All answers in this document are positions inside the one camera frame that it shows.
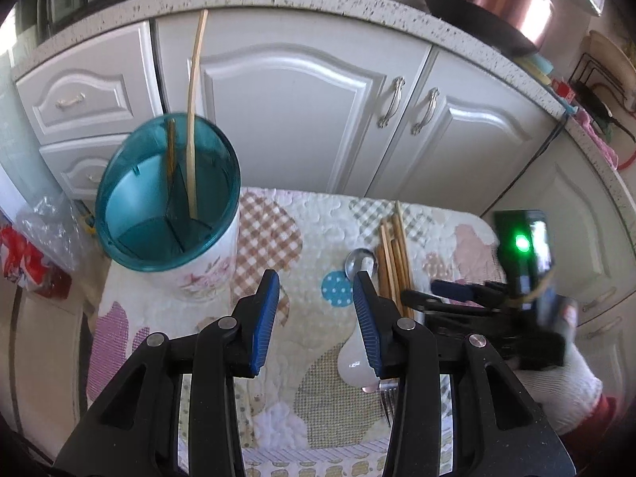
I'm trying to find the dark wooden chopstick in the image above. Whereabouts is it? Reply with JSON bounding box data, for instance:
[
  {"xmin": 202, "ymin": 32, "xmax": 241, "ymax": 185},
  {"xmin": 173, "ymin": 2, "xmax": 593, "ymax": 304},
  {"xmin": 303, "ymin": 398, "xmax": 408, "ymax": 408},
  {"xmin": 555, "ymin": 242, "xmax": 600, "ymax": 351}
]
[{"xmin": 166, "ymin": 118, "xmax": 176, "ymax": 185}]

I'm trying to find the metal fork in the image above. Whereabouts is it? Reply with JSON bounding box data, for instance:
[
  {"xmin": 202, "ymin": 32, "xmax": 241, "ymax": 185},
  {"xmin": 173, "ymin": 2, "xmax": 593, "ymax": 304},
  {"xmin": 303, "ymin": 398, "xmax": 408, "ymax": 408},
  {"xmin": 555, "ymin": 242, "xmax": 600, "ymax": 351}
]
[{"xmin": 378, "ymin": 379, "xmax": 399, "ymax": 427}]

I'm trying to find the white gloved right hand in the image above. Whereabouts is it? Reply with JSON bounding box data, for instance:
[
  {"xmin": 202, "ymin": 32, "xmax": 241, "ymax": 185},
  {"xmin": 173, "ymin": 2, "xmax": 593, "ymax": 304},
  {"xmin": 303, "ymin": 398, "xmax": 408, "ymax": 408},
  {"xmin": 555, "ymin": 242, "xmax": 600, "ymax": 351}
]
[{"xmin": 509, "ymin": 343, "xmax": 607, "ymax": 436}]

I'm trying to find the black power cable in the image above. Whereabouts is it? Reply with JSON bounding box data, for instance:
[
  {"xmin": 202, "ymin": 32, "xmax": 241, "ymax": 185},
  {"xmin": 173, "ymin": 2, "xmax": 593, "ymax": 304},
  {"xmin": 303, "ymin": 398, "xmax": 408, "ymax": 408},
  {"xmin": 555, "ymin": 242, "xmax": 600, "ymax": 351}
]
[{"xmin": 479, "ymin": 111, "xmax": 572, "ymax": 218}]

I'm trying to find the white cabinet door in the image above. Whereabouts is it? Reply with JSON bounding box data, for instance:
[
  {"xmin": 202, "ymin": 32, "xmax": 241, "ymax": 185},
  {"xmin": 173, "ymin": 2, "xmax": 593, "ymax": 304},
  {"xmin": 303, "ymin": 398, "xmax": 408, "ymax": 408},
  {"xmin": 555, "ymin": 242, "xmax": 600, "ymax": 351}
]
[
  {"xmin": 366, "ymin": 48, "xmax": 556, "ymax": 215},
  {"xmin": 155, "ymin": 9, "xmax": 430, "ymax": 196}
]

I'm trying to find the clear plastic bag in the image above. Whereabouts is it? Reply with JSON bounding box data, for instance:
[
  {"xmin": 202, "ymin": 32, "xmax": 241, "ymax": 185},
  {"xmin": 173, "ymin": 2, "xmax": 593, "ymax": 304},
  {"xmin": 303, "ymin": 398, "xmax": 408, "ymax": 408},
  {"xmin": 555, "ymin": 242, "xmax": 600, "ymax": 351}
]
[{"xmin": 14, "ymin": 193, "xmax": 100, "ymax": 273}]

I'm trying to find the red plastic bag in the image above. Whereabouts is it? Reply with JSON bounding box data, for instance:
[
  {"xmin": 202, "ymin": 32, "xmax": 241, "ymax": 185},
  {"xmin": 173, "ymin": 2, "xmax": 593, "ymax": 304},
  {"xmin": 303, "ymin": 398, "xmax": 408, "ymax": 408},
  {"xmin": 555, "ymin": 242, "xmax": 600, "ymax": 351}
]
[{"xmin": 1, "ymin": 224, "xmax": 72, "ymax": 301}]

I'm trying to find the black wire rack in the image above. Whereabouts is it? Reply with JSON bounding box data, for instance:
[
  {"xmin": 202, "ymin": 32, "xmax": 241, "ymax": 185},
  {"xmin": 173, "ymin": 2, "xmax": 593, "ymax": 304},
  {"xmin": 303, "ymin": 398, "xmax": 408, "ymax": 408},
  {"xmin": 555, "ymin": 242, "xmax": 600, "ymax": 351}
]
[{"xmin": 568, "ymin": 52, "xmax": 636, "ymax": 171}]

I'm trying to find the patchwork quilted mat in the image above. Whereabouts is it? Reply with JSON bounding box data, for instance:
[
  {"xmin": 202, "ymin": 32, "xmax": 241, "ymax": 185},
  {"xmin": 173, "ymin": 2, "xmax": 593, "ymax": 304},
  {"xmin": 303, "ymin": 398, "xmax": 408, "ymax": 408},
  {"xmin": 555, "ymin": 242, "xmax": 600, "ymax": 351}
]
[{"xmin": 86, "ymin": 188, "xmax": 502, "ymax": 476}]

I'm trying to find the lower white drawer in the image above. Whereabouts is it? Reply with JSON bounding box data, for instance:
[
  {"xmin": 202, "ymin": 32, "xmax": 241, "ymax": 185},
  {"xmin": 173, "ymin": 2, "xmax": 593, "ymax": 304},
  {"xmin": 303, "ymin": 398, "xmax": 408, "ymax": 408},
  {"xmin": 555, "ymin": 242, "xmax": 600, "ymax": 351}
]
[{"xmin": 40, "ymin": 134, "xmax": 127, "ymax": 202}]

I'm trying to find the metal spoon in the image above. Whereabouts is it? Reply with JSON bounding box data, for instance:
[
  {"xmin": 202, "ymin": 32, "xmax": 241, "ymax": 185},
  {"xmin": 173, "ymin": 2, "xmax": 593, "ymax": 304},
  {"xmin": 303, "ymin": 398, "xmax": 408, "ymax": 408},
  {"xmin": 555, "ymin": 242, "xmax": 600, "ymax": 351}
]
[{"xmin": 344, "ymin": 248, "xmax": 377, "ymax": 282}]

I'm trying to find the white right cabinet door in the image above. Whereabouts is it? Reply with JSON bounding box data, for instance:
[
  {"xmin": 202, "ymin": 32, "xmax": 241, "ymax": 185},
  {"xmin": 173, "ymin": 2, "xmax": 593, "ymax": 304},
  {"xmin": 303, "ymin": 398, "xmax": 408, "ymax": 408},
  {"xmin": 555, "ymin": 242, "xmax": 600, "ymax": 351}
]
[{"xmin": 366, "ymin": 48, "xmax": 556, "ymax": 215}]

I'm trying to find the tracker with green light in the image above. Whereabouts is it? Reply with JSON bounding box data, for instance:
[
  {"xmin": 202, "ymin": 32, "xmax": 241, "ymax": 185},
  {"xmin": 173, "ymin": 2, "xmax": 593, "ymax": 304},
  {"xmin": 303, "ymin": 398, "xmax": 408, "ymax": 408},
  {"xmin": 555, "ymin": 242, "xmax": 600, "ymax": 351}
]
[{"xmin": 493, "ymin": 209, "xmax": 553, "ymax": 298}]

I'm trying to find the teal rim utensil holder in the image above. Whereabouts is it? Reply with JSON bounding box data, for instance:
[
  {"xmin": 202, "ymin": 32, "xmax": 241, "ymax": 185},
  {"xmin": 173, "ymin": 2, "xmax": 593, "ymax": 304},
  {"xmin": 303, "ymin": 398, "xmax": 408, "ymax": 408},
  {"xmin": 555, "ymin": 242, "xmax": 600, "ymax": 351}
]
[{"xmin": 95, "ymin": 113, "xmax": 240, "ymax": 302}]

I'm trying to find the brown chopstick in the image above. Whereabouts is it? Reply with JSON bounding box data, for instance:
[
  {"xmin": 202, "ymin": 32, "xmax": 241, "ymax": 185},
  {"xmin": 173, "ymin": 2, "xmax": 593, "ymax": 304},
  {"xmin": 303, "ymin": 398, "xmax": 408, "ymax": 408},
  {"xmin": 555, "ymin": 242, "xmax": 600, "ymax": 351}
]
[{"xmin": 377, "ymin": 219, "xmax": 400, "ymax": 310}]

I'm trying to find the tan chopstick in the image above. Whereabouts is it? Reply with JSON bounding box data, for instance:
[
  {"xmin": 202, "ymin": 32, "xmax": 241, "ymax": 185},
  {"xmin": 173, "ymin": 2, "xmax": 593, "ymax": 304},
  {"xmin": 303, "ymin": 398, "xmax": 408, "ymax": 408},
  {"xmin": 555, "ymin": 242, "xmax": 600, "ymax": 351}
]
[{"xmin": 391, "ymin": 202, "xmax": 415, "ymax": 319}]

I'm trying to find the white ceramic spoon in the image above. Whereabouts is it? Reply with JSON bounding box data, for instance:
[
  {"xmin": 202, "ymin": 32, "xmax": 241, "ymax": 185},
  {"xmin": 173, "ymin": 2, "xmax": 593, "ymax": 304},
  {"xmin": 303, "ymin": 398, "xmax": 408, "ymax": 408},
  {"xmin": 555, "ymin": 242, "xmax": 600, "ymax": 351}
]
[{"xmin": 337, "ymin": 326, "xmax": 380, "ymax": 393}]

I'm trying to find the light bamboo chopstick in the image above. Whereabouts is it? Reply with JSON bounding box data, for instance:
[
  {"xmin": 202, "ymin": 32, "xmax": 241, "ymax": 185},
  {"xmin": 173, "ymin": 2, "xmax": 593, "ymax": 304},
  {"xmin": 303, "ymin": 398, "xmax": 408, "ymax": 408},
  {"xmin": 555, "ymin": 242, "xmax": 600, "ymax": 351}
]
[{"xmin": 185, "ymin": 9, "xmax": 208, "ymax": 220}]

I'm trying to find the silver right door handle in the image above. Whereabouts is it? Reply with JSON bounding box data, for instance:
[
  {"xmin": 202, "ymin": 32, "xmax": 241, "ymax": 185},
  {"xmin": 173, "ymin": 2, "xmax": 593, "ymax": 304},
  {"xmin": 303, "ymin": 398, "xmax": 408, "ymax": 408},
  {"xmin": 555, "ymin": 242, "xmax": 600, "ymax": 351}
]
[{"xmin": 411, "ymin": 87, "xmax": 440, "ymax": 136}]

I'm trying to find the pink purple rice cooker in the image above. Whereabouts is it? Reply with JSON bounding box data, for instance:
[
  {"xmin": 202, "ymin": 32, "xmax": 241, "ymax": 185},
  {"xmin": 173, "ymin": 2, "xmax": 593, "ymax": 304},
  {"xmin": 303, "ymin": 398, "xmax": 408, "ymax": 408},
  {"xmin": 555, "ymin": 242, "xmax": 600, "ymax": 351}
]
[{"xmin": 425, "ymin": 0, "xmax": 554, "ymax": 57}]

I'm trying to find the silver left door handle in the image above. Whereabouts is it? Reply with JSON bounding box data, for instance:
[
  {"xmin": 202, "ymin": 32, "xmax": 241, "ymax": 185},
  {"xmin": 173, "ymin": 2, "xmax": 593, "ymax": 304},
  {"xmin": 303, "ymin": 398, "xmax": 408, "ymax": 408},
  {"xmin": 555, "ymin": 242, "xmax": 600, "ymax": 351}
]
[{"xmin": 377, "ymin": 76, "xmax": 406, "ymax": 128}]

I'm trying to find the silver door handle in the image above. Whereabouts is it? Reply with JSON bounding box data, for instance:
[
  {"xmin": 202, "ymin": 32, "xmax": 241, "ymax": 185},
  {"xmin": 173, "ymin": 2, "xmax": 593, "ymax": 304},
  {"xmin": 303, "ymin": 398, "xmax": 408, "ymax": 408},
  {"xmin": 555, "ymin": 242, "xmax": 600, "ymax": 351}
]
[
  {"xmin": 411, "ymin": 87, "xmax": 440, "ymax": 136},
  {"xmin": 377, "ymin": 76, "xmax": 406, "ymax": 128}
]

